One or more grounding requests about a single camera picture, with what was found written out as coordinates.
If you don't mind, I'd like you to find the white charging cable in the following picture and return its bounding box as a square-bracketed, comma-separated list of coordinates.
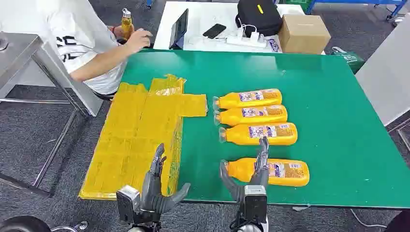
[188, 34, 229, 45]

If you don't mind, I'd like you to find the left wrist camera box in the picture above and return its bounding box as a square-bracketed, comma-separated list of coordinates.
[116, 185, 142, 224]

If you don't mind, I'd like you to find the blue metal frame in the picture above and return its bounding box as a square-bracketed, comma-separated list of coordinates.
[306, 0, 409, 22]

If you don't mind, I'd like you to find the orange drink bottle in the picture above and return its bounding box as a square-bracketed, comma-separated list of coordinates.
[214, 104, 288, 127]
[213, 88, 283, 110]
[224, 157, 310, 188]
[219, 122, 298, 146]

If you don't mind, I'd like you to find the small clear drink bottle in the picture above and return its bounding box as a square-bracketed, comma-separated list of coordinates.
[121, 8, 135, 41]

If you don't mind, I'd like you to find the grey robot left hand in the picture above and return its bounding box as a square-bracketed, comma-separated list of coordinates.
[140, 143, 191, 223]

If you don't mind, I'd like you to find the black tablet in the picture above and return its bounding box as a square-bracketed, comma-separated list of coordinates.
[169, 8, 189, 50]

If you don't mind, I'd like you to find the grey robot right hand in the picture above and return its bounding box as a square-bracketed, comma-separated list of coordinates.
[219, 136, 270, 203]

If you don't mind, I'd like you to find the green shopping bag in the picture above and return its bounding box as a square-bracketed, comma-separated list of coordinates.
[331, 46, 366, 75]

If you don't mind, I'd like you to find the steel table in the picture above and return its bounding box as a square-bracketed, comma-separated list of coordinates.
[0, 32, 104, 198]

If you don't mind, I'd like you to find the black smartphone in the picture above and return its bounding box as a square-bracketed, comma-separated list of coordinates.
[202, 23, 227, 39]

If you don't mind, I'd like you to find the person's right hand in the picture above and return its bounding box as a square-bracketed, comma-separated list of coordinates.
[125, 28, 154, 54]

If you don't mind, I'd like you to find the white table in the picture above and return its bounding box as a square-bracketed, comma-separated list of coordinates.
[153, 0, 326, 55]

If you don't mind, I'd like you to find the green table mat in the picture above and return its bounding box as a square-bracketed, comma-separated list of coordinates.
[121, 49, 410, 209]

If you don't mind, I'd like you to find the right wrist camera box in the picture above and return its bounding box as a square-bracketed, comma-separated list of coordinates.
[243, 185, 268, 224]

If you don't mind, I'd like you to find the cardboard box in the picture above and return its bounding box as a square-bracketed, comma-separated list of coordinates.
[278, 14, 332, 55]

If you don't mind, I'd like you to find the white floor cable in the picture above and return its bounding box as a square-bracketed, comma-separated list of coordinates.
[350, 208, 388, 229]

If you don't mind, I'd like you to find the white power strip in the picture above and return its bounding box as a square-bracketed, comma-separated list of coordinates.
[225, 27, 267, 48]

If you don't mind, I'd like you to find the person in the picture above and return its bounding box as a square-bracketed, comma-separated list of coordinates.
[36, 0, 154, 102]

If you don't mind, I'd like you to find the black bag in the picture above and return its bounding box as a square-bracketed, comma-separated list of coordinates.
[235, 0, 283, 38]

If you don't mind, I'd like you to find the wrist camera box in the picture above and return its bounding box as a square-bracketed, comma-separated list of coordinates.
[116, 185, 142, 224]
[243, 185, 268, 224]

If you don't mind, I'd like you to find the pale grey side table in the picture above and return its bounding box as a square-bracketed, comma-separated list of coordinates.
[354, 13, 410, 127]

